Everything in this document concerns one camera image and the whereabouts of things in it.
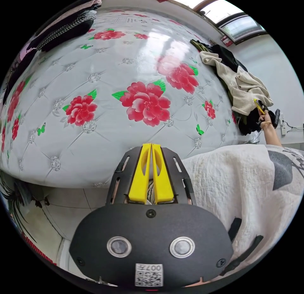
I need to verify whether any person's right hand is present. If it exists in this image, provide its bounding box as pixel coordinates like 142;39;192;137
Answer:
258;110;272;128

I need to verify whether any pile of dark clothes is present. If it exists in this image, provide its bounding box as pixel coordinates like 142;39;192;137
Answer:
189;39;264;136

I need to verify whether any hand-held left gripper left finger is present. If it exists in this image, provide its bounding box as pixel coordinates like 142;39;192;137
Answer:
128;143;152;203

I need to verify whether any bed with floral quilt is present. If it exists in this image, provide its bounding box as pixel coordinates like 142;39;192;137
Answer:
0;6;262;189

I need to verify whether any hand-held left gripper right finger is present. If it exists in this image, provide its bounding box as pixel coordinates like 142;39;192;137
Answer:
151;143;174;203

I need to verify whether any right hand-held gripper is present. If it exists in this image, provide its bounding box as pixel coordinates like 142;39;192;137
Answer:
253;98;275;126

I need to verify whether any beige sweater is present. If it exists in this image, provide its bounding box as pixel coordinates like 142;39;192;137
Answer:
199;50;274;116

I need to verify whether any person's right forearm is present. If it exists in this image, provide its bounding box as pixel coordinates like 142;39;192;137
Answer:
261;121;282;147

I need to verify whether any window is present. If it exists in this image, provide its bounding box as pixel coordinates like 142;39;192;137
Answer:
193;2;267;46

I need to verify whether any pile of clothes with houndstooth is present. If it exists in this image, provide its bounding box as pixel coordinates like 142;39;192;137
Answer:
3;0;105;104

